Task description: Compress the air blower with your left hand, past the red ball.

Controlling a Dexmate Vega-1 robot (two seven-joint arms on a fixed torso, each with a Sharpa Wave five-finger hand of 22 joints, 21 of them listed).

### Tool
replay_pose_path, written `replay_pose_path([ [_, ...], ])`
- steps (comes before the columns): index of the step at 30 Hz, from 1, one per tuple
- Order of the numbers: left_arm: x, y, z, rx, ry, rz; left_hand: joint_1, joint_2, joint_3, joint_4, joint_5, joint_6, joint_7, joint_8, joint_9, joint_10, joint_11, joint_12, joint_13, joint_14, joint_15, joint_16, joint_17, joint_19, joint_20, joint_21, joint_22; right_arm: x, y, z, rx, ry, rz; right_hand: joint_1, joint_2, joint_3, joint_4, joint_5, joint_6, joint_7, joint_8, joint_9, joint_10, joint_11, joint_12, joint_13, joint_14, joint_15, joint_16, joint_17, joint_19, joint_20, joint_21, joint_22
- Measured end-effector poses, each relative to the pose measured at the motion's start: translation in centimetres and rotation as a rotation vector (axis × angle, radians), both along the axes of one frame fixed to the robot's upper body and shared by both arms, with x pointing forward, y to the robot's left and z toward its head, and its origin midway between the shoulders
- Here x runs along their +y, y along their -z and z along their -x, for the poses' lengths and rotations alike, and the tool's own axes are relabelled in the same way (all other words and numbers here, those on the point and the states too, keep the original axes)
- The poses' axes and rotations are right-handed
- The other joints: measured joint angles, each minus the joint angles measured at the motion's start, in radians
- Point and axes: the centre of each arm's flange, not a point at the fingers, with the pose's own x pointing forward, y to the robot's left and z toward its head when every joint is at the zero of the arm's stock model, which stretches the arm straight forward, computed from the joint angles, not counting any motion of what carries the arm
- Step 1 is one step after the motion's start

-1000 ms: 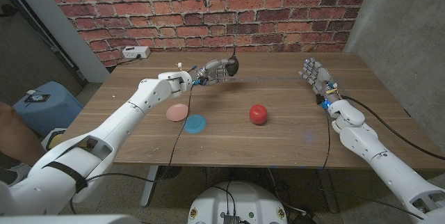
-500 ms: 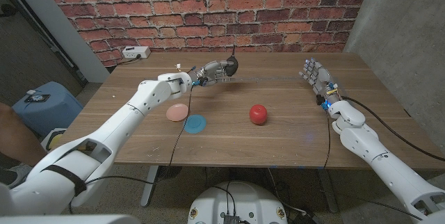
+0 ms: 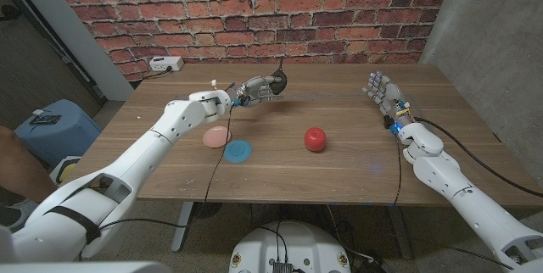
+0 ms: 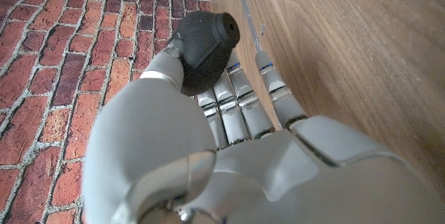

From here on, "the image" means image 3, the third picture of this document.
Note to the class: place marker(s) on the red ball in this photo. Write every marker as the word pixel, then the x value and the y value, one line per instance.
pixel 315 139

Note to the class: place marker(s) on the white power strip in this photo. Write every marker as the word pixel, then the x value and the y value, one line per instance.
pixel 165 63

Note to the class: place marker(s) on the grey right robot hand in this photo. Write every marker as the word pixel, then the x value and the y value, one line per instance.
pixel 388 95

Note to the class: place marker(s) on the grey table leg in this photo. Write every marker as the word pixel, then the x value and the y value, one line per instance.
pixel 182 232
pixel 399 232

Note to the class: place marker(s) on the white robot torso base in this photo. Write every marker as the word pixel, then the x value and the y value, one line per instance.
pixel 288 247

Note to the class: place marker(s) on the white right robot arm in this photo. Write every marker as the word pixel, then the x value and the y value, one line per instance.
pixel 466 201

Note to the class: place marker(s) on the grey black sneaker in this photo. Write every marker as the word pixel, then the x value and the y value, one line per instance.
pixel 12 213

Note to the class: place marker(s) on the blue plastic bin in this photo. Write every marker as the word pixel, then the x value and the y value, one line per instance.
pixel 63 135

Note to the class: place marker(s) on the person's bare leg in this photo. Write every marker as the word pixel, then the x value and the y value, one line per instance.
pixel 21 167

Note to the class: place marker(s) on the pink round disc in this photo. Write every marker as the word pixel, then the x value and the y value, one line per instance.
pixel 214 137

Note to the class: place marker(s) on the blue round disc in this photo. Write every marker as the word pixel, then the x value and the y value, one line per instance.
pixel 237 151

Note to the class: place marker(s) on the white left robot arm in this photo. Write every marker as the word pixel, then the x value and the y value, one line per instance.
pixel 140 158

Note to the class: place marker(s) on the dark round floor object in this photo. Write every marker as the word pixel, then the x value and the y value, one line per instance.
pixel 208 210

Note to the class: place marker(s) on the black phone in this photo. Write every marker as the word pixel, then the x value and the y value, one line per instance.
pixel 45 119

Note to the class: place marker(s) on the red brick printed backdrop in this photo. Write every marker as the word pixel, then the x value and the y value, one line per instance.
pixel 254 14

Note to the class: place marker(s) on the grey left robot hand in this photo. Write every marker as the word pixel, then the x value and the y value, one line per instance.
pixel 254 90

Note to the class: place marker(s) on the black rubber air blower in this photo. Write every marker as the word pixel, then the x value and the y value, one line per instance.
pixel 281 87

